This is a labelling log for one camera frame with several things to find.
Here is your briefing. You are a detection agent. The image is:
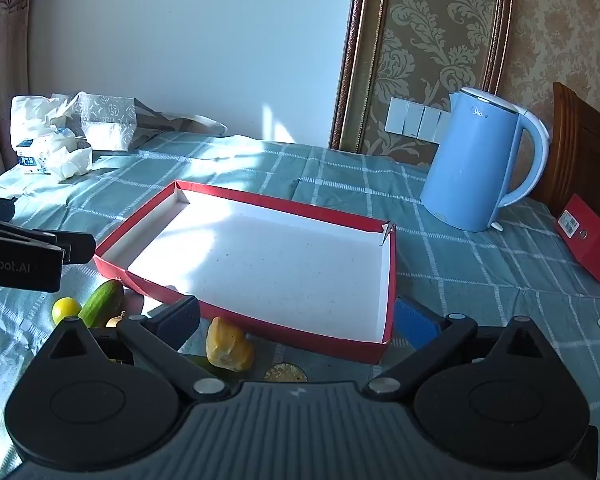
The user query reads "red cardboard box tray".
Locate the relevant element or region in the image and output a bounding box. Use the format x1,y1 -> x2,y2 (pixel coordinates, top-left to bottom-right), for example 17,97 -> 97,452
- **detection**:
94,180 -> 397,365

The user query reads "blue electric kettle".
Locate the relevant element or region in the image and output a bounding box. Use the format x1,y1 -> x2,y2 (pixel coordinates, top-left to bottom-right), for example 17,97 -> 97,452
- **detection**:
420,86 -> 551,233

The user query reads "grey patterned paper bag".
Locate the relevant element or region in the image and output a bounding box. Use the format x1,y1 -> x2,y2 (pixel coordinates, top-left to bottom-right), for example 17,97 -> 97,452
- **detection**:
52,91 -> 229,153

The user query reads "beige patterned curtain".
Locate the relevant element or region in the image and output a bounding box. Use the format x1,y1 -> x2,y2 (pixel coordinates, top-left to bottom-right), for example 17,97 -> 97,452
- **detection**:
0,0 -> 37,186

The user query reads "brown wooden chair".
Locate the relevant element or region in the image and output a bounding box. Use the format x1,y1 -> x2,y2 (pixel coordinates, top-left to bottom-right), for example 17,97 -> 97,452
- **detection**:
532,81 -> 600,241

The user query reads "red cardboard box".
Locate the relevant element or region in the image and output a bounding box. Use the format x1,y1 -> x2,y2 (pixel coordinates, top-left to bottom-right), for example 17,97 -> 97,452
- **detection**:
554,194 -> 600,301

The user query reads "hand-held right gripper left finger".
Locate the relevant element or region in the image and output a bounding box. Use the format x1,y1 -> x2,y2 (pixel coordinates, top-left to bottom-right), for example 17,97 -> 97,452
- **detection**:
45,296 -> 231,401

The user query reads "green checked tablecloth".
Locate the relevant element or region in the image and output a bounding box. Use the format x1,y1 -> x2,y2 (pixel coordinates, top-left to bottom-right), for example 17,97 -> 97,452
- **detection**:
0,130 -> 600,480

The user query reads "ornate wooden wall frame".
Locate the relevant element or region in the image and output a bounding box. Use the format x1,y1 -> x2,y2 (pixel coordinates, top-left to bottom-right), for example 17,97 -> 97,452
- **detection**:
329,0 -> 517,153

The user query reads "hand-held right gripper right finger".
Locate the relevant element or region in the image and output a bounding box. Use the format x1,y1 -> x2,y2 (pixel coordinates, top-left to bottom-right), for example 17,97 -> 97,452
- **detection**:
365,296 -> 548,401

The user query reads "yellow tomato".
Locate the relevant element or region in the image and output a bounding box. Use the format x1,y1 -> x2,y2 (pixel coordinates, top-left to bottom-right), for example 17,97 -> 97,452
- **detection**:
51,297 -> 82,326

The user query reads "white tissue pack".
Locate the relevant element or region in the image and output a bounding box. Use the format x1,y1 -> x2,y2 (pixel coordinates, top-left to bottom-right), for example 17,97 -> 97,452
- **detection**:
11,94 -> 94,181

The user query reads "black cylinder block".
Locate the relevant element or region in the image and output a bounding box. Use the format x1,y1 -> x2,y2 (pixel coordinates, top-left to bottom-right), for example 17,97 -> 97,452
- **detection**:
262,362 -> 309,382

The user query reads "white wall switch panel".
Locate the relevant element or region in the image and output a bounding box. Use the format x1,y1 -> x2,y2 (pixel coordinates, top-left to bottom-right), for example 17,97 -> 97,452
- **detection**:
385,97 -> 451,142

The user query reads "yellow fruit piece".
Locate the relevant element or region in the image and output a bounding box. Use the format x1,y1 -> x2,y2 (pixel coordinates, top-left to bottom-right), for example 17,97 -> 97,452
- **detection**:
206,316 -> 256,372

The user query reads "blue and white packet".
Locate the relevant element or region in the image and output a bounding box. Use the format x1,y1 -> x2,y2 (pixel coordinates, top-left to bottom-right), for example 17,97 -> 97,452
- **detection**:
16,140 -> 51,175

